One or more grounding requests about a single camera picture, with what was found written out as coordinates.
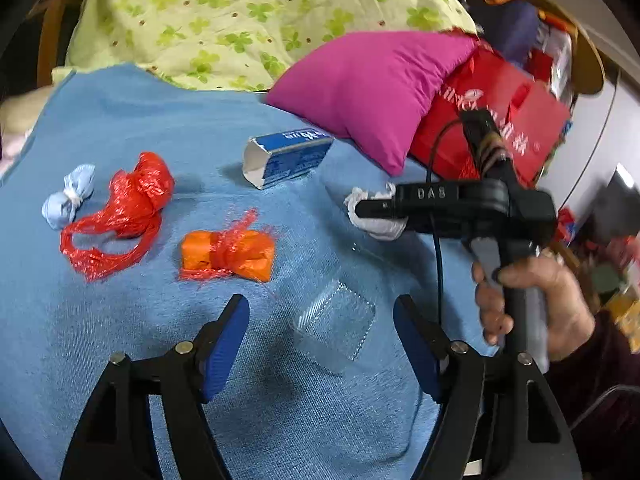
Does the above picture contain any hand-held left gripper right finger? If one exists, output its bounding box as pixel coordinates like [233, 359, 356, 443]
[392, 294, 583, 480]

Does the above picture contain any blue and white carton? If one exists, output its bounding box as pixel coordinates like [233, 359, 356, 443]
[243, 128, 335, 191]

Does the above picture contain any green clover print blanket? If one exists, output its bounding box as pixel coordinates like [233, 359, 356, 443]
[65, 0, 478, 92]

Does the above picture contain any person's right forearm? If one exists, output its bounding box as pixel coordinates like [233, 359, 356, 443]
[545, 310, 640, 480]

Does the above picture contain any magenta pillow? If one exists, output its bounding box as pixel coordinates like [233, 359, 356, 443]
[265, 31, 481, 177]

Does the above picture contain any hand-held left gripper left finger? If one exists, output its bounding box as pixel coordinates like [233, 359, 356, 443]
[60, 294, 251, 480]

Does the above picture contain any red knotted plastic bag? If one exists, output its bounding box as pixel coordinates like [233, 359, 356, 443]
[60, 151, 176, 283]

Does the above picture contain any person's right hand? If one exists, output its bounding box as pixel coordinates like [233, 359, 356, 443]
[471, 255, 596, 361]

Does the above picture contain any clear storage box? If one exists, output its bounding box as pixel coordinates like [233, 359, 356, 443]
[540, 25, 573, 101]

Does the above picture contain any blue towel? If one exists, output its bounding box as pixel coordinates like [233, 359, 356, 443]
[0, 65, 501, 480]

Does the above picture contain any red gift bag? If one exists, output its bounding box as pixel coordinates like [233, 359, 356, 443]
[407, 30, 573, 188]

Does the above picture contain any light blue knotted cloth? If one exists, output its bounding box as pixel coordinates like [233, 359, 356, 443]
[41, 163, 97, 231]

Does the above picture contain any cream sofa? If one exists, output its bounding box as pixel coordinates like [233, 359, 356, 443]
[0, 87, 56, 136]

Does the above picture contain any round wooden tabletop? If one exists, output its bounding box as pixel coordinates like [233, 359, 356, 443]
[435, 0, 606, 96]

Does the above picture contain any white tissue wad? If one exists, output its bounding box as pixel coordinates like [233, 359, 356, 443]
[344, 183, 408, 241]

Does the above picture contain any clear plastic packaging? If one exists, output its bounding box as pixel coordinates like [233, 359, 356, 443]
[292, 276, 378, 363]

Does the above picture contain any navy bag with orange handles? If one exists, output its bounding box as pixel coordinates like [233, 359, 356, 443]
[465, 0, 543, 68]

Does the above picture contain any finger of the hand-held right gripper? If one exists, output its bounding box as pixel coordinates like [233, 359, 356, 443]
[356, 199, 407, 221]

